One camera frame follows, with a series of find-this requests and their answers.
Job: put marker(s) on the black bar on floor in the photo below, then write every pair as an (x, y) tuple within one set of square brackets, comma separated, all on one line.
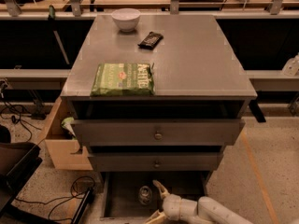
[(88, 198)]

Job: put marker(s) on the grey middle drawer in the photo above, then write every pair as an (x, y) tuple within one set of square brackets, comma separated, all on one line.
[(135, 162)]

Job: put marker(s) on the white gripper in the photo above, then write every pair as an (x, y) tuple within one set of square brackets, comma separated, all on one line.
[(173, 206)]

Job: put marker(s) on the white ceramic bowl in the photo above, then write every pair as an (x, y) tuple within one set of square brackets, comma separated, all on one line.
[(126, 19)]

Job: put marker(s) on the black snack bar wrapper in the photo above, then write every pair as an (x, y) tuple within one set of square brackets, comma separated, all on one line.
[(150, 41)]

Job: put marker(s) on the green white bag in drawer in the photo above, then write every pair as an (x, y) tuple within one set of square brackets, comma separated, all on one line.
[(66, 125)]

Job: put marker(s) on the grey drawer cabinet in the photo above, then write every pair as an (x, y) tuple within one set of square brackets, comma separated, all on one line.
[(196, 76)]

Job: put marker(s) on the grey top drawer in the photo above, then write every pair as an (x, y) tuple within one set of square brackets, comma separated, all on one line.
[(157, 132)]

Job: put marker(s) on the light wooden side drawer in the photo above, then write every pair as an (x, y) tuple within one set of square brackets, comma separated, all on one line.
[(64, 152)]

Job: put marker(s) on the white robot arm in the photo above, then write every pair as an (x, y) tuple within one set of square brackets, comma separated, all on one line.
[(204, 211)]

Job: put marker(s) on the green Kettle chips bag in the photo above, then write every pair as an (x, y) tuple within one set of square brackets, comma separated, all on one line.
[(123, 79)]

